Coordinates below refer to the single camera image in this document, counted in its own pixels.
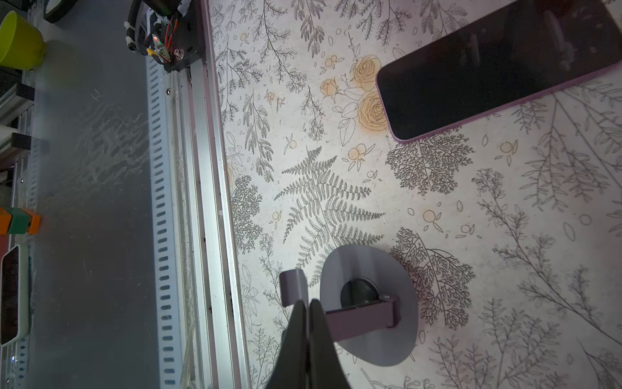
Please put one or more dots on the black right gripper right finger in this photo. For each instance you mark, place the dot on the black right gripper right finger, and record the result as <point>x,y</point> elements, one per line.
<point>325,370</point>

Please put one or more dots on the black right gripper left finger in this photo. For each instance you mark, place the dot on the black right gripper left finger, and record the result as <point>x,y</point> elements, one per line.
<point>291,365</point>

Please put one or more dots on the pink-edged black phone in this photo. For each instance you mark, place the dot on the pink-edged black phone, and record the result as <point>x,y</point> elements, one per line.
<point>522,50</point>

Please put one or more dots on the grey folding stand rear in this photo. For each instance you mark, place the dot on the grey folding stand rear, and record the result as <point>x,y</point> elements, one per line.
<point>370,303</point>

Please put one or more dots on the white-framed device outside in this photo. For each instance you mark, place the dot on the white-framed device outside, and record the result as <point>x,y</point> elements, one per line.
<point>15,285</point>

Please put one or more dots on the orange green blocks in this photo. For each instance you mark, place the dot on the orange green blocks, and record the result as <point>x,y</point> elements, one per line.
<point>19,221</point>

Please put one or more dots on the lime green cup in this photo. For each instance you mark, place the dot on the lime green cup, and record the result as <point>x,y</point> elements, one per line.
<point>22,45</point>

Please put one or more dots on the aluminium front rail frame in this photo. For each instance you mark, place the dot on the aluminium front rail frame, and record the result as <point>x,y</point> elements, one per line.
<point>214,353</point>

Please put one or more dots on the white slotted cable duct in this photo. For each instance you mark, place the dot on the white slotted cable duct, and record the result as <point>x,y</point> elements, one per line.
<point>170,344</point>

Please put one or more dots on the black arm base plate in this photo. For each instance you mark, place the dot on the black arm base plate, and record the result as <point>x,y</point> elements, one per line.
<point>169,32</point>

